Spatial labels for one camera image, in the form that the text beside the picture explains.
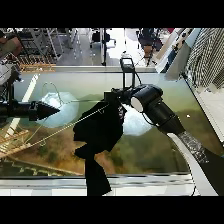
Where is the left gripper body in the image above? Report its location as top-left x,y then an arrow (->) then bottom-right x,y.
27,100 -> 41,122

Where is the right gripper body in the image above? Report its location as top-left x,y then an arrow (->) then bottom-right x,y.
103,88 -> 129,105

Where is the black garment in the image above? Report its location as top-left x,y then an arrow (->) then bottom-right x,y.
72,99 -> 128,197

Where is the person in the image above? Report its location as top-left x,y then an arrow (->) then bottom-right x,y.
0,29 -> 24,60

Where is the grey garment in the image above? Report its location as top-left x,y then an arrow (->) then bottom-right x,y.
165,41 -> 193,82

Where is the checked shirt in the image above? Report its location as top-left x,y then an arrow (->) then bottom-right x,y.
185,27 -> 224,90

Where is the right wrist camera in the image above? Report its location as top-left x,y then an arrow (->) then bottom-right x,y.
119,56 -> 137,91

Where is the black cable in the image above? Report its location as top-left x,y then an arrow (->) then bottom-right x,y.
139,111 -> 160,128

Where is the silver frame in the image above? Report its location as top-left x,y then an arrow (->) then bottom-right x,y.
0,65 -> 224,197

